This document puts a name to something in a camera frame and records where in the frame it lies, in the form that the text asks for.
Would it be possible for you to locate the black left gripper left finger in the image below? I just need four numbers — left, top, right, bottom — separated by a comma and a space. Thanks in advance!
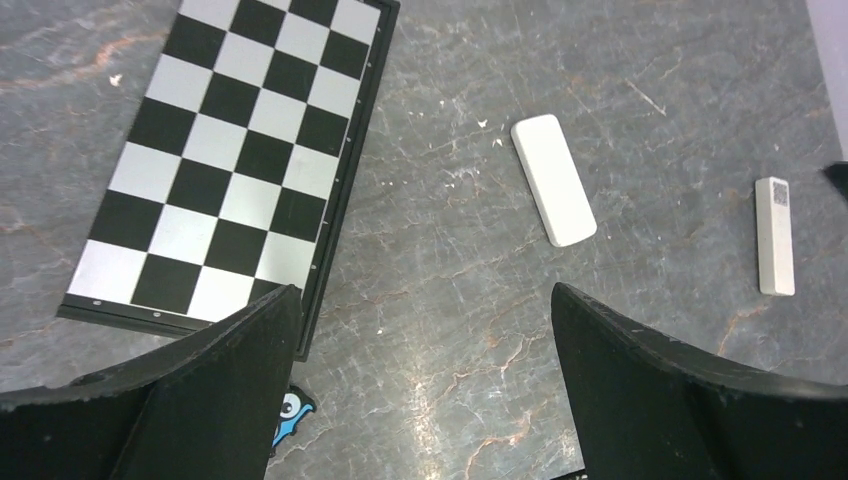
1, 286, 302, 479

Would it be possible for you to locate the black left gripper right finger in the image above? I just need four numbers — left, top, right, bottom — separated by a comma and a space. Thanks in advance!
551, 283, 847, 479

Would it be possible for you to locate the white remote control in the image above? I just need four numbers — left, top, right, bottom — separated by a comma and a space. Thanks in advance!
511, 114, 597, 248

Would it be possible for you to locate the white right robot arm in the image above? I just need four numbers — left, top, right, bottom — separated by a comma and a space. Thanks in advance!
822, 161, 848, 201

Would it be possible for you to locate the blue owl eraser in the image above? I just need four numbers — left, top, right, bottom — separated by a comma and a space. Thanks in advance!
269, 385, 316, 458

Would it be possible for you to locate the black white chessboard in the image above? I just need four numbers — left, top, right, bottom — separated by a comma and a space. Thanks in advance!
58, 0, 400, 362

